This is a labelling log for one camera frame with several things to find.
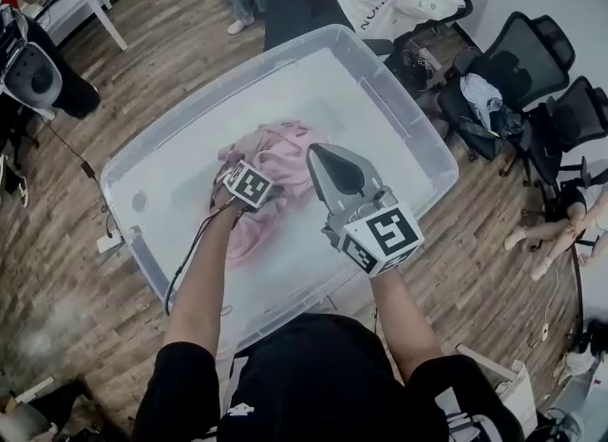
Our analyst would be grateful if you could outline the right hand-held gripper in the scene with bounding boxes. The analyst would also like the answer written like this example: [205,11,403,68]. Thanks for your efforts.
[307,143,425,279]

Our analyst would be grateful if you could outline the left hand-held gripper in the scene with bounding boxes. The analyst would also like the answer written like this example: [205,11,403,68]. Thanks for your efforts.
[221,159,276,209]

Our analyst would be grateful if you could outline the pink garment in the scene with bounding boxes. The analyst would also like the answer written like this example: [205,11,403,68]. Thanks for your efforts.
[208,119,334,271]

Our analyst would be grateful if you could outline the clear plastic storage bin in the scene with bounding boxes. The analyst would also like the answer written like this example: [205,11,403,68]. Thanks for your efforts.
[99,23,462,354]

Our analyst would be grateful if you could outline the person's right forearm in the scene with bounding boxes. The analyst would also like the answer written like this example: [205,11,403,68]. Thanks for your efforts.
[370,268,444,380]

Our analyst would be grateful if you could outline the person's left forearm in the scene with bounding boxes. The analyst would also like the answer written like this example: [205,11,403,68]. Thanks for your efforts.
[162,204,244,352]

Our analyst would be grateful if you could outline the white power strip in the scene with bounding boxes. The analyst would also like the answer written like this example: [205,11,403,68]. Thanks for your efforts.
[96,234,124,255]

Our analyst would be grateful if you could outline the crumpled light blue garment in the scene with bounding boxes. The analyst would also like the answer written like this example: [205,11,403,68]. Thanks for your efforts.
[459,72,505,124]

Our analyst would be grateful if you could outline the person's black clothing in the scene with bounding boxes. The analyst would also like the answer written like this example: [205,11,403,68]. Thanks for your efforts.
[132,314,526,442]

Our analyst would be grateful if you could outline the black mesh office chair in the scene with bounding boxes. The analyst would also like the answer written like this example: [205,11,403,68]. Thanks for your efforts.
[435,10,577,162]
[521,76,608,223]

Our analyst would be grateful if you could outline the white pod-shaped machine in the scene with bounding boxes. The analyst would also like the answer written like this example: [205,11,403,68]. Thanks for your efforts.
[0,2,64,110]

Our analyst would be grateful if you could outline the white desk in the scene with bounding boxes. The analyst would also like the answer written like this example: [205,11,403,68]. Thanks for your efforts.
[27,0,130,52]

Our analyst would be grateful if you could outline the white side table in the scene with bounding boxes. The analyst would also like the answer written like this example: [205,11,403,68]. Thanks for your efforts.
[455,342,541,442]

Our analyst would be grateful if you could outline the black equipment pile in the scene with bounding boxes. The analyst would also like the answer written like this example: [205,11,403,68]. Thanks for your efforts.
[0,373,102,442]

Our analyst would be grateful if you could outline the dark gripper cable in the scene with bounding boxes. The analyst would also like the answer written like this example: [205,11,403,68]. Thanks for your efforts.
[162,200,249,317]

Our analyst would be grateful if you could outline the tangle of black cables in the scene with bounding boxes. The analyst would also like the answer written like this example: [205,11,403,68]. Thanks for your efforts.
[401,48,453,95]

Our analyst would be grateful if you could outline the black cable with adapter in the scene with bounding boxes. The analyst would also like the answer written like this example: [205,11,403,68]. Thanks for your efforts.
[45,119,125,242]

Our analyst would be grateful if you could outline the thin white cable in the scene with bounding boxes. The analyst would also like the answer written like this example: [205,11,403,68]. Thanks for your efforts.
[528,244,579,350]

